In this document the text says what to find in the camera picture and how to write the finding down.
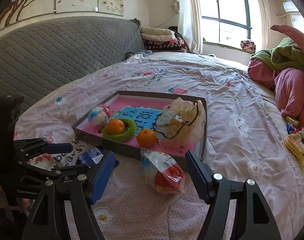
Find blue snack packet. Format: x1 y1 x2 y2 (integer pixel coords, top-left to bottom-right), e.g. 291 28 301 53
76 147 119 170

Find green fuzzy ring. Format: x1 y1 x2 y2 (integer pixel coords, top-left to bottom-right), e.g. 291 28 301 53
102 117 138 143

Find orange mandarin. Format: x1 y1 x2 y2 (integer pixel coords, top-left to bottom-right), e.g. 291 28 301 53
136 129 157 148
106 119 125 135

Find red blue toy egg packet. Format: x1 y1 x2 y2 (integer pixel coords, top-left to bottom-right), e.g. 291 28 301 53
141 150 186 194

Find red white toy egg packet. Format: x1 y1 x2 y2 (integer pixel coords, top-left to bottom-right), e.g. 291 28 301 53
88 105 111 130

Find beige ball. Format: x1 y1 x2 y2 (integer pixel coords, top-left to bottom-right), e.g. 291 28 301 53
169 118 182 131

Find dark cardboard box tray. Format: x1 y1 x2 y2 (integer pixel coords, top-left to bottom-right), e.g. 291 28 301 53
72 90 207 171

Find pink strawberry bedsheet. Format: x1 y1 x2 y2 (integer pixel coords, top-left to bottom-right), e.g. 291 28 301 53
15 55 304 239

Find grey quilted headboard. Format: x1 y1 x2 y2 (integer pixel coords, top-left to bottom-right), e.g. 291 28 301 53
0 16 144 111

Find yellow snack packets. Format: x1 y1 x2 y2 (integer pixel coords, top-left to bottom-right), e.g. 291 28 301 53
284 116 304 157

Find dark cloth by headboard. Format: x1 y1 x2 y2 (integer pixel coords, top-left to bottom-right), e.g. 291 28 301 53
125 50 153 59

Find pink duvet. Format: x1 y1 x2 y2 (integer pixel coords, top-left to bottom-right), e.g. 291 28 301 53
248 59 304 127

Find stack of folded blankets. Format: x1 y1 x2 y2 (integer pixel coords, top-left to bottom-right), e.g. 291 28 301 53
141 26 189 53

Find patterned bag on sill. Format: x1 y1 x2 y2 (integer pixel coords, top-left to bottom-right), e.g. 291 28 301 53
241 40 256 54

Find green blanket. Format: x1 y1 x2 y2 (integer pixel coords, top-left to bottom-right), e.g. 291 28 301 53
250 37 304 73

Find left white curtain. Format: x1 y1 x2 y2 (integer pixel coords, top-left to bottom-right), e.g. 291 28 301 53
174 0 203 54

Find white curtain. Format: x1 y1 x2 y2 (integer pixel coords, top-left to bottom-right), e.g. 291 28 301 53
174 0 203 54
256 0 271 49

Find pink pillow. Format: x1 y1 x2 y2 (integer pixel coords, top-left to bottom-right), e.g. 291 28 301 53
270 24 304 52

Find right white curtain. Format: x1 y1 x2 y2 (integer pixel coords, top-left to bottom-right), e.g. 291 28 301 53
256 0 271 49

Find air conditioner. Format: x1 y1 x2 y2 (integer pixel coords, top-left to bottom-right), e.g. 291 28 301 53
283 1 299 13

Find window with dark frame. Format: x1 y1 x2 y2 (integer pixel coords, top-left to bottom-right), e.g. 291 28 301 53
199 0 251 48

